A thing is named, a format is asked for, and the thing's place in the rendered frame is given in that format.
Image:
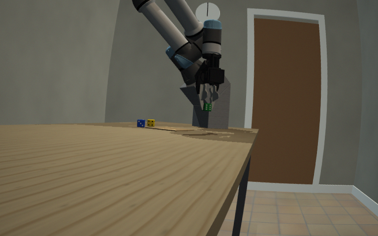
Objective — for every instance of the blue die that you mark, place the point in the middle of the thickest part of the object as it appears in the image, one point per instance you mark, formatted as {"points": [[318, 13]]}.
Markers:
{"points": [[140, 123]]}

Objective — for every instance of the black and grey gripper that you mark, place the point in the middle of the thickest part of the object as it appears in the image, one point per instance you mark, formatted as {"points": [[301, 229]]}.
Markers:
{"points": [[211, 74]]}

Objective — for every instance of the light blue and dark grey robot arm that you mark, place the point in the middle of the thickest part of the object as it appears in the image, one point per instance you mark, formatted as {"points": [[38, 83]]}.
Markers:
{"points": [[200, 38]]}

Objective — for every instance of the green die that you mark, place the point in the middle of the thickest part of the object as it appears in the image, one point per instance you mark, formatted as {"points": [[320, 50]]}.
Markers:
{"points": [[207, 107]]}

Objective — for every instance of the yellow die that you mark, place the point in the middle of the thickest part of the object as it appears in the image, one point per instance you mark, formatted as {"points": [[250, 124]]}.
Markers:
{"points": [[151, 122]]}

